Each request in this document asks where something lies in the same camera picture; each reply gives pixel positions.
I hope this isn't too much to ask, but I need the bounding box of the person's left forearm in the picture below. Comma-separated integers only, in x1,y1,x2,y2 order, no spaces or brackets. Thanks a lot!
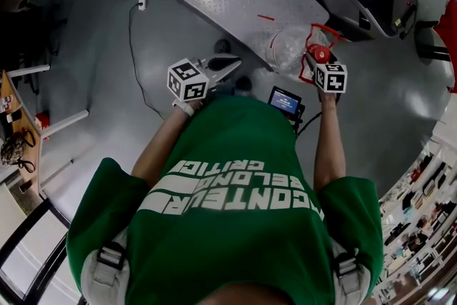
131,101,194,186

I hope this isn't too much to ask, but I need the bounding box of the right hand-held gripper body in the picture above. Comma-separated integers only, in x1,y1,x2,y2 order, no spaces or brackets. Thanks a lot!
311,59,348,94

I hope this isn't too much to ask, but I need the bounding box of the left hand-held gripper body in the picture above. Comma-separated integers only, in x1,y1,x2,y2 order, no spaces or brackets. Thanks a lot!
166,57,223,103

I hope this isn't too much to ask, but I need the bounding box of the person in green shirt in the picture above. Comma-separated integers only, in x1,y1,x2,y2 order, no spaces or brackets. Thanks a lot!
66,95,385,305

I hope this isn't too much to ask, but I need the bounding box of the small red bin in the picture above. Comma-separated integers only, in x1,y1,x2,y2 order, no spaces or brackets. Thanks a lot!
34,111,51,129

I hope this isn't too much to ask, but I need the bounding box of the small black screen device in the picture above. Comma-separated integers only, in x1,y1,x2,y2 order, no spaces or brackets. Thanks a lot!
267,85,303,115

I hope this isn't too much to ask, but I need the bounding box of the white wristband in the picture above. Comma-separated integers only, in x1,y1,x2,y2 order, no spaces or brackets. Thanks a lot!
172,99,196,118

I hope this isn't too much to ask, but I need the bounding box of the person's black shoe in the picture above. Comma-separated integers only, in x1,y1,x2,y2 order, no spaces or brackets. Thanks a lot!
235,76,253,92
214,39,232,55

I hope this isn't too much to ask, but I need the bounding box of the person's black left shoe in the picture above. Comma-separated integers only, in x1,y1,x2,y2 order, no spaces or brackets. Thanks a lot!
214,39,232,55

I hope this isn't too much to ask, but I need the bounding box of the white storage shelving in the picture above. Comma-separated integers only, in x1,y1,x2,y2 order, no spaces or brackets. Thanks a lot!
371,139,457,305

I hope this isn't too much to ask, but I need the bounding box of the patterned brown handbag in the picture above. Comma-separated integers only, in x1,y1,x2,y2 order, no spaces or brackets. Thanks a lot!
0,128,37,172

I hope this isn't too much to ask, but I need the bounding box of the grey shoulder strap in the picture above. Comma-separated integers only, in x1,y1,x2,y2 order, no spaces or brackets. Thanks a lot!
81,242,131,305
333,249,368,305

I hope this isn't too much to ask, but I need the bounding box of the black device cable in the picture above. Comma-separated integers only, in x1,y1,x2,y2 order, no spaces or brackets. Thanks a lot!
291,105,324,136

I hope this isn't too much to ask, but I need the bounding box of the person's right forearm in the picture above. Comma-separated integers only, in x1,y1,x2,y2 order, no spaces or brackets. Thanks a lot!
313,91,347,192

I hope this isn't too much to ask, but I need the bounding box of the red-cloth round table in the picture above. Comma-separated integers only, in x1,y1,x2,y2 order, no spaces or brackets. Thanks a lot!
413,0,457,94

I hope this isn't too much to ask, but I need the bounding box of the grey floor scrubber machine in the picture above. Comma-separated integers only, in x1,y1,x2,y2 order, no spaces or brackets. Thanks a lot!
318,0,421,42

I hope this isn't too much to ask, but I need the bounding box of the light wooden table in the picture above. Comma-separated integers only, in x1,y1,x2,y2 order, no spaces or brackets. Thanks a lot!
0,64,90,201

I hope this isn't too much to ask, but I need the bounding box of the person's black right shoe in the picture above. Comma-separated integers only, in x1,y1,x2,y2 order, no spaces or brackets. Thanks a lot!
235,76,253,92

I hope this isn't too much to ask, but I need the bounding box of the black power cable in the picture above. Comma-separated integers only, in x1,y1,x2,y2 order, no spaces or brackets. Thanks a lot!
127,2,167,121

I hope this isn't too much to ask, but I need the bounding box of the large clear water jug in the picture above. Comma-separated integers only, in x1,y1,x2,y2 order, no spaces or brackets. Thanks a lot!
266,23,346,85

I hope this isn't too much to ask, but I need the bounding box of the black office chair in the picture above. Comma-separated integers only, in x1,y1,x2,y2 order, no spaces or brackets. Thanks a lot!
0,0,69,58

